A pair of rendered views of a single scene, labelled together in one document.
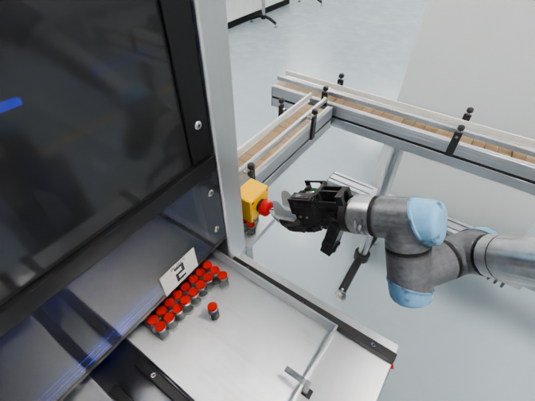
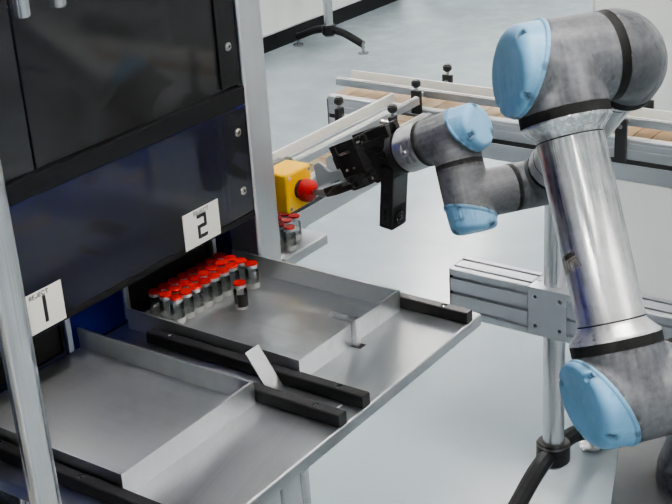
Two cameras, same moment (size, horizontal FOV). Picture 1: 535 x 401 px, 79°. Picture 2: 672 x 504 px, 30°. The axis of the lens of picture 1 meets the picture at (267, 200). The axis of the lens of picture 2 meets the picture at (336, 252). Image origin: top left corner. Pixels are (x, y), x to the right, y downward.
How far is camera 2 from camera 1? 150 cm
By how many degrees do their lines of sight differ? 21
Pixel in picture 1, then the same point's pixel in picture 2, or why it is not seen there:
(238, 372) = (274, 338)
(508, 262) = not seen: hidden behind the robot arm
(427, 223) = (459, 118)
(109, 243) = (151, 135)
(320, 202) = (366, 142)
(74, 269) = (126, 145)
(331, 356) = (392, 324)
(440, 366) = not seen: outside the picture
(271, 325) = (317, 308)
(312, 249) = (448, 466)
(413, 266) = (459, 175)
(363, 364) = (431, 326)
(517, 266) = not seen: hidden behind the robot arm
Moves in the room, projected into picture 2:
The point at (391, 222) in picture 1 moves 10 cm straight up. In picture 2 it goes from (431, 131) to (429, 67)
